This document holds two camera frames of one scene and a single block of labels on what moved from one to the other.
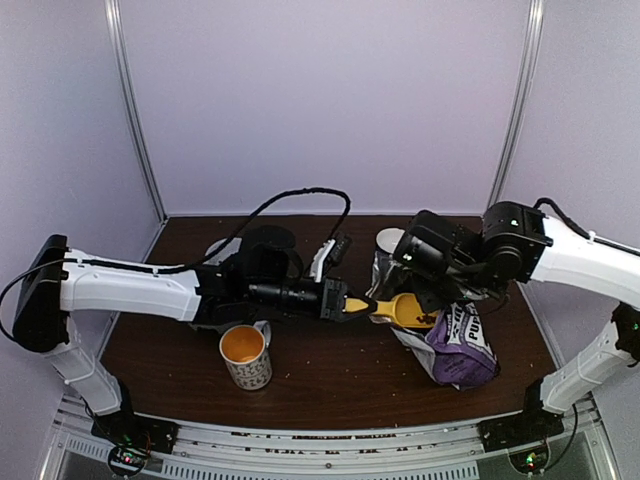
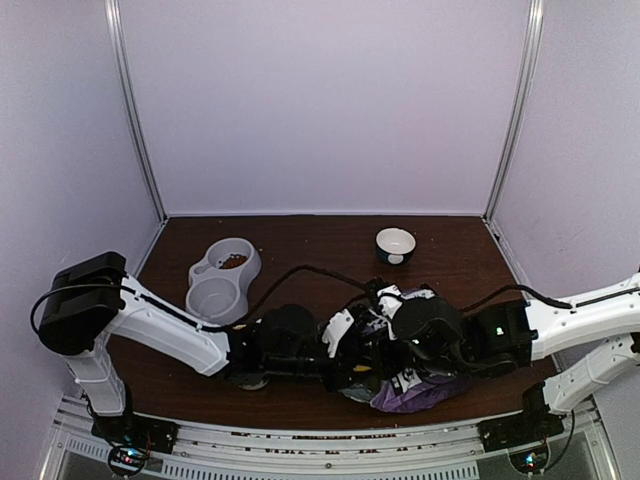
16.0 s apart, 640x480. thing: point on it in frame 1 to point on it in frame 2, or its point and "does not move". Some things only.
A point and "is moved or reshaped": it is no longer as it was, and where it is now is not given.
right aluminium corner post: x=520 y=102 does not move
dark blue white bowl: x=387 y=238 does not move
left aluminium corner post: x=114 y=12 does not move
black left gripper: x=333 y=298 to x=341 y=377
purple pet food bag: x=457 y=351 is moved or reshaped
